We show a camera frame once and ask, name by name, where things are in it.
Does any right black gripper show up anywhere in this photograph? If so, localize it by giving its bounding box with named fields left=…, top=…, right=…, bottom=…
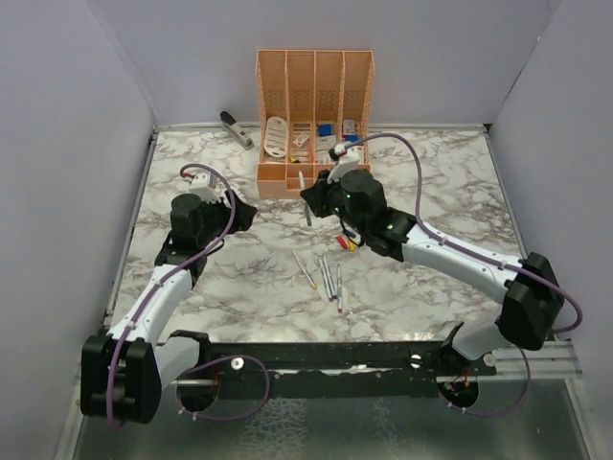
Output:
left=301, top=168, right=367, bottom=237

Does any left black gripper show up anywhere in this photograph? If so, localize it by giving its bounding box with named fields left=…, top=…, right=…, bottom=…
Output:
left=197, top=190, right=257, bottom=247

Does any white pen yellow tip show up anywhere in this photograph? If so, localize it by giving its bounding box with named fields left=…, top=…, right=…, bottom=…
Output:
left=291, top=249, right=318, bottom=289

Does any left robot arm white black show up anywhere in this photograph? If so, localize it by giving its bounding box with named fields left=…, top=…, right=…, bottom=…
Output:
left=80, top=191, right=258, bottom=424

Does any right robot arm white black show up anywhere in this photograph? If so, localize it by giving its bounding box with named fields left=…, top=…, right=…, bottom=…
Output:
left=301, top=169, right=563, bottom=375

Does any red pen cap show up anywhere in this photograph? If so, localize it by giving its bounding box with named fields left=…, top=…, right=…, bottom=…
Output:
left=336, top=236, right=349, bottom=250

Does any white pen purple tip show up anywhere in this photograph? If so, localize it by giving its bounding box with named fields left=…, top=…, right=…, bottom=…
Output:
left=317, top=257, right=334, bottom=302

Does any white pen blue tip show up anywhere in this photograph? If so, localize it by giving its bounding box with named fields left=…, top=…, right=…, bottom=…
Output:
left=322, top=255, right=336, bottom=297

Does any white pen red tip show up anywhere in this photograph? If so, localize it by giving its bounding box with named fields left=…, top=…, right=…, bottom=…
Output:
left=336, top=264, right=344, bottom=313

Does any white label packet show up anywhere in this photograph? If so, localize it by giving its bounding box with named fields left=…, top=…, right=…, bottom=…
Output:
left=314, top=135, right=337, bottom=165

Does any white red box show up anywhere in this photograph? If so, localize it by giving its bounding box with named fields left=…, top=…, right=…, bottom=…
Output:
left=347, top=145, right=365, bottom=164

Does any blue box in organizer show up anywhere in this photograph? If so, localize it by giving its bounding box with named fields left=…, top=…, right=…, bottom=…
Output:
left=317, top=124, right=334, bottom=137

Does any white oval card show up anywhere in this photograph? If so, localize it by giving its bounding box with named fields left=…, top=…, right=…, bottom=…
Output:
left=262, top=116, right=289, bottom=159

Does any small pink white box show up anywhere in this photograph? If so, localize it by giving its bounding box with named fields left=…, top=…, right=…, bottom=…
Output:
left=342, top=119, right=359, bottom=137

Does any black grey stapler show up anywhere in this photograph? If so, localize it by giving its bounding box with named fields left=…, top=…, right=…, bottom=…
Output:
left=219, top=110, right=254, bottom=150

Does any orange desk organizer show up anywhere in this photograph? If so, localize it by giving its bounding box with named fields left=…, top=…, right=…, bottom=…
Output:
left=256, top=49, right=375, bottom=199

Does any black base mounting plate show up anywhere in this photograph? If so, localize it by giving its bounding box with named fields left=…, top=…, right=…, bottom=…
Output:
left=171, top=331, right=496, bottom=399

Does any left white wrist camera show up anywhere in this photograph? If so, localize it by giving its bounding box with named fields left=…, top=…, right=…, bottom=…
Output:
left=189, top=172, right=222, bottom=203

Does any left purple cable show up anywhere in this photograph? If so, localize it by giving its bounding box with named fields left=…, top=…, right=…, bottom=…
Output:
left=105, top=163, right=272, bottom=428

